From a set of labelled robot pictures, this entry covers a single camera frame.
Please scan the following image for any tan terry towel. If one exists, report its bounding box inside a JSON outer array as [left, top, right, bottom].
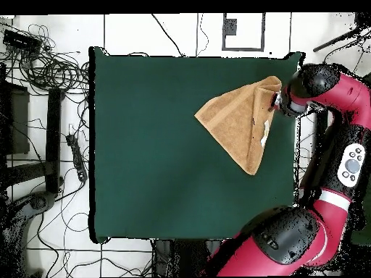
[[193, 75, 283, 177]]

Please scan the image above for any dark flat panel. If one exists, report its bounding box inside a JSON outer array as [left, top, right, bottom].
[[0, 82, 30, 156]]

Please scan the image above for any black rod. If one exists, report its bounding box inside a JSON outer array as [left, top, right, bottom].
[[312, 25, 371, 53]]

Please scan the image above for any dark green table cloth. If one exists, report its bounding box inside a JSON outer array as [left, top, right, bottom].
[[88, 46, 306, 245]]

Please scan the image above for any black power strip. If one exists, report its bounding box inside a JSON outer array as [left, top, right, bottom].
[[65, 133, 88, 182]]

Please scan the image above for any dark curved stand base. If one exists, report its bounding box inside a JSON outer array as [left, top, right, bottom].
[[0, 190, 57, 277]]

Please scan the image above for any black horizontal beam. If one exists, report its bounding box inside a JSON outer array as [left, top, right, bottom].
[[0, 161, 49, 187]]

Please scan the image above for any black adapter box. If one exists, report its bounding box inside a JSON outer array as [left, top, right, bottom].
[[2, 29, 43, 54]]

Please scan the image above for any grey square floor frame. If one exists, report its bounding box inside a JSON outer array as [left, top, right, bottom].
[[222, 12, 266, 52]]

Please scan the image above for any long black cable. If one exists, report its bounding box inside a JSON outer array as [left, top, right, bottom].
[[151, 13, 186, 58]]

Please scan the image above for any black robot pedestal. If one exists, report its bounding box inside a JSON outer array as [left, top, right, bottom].
[[151, 238, 217, 277]]

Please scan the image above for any black cable tangle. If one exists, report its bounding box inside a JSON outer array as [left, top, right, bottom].
[[0, 23, 91, 96]]

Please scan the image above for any black upright post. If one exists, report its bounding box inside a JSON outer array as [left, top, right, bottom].
[[45, 88, 63, 194]]

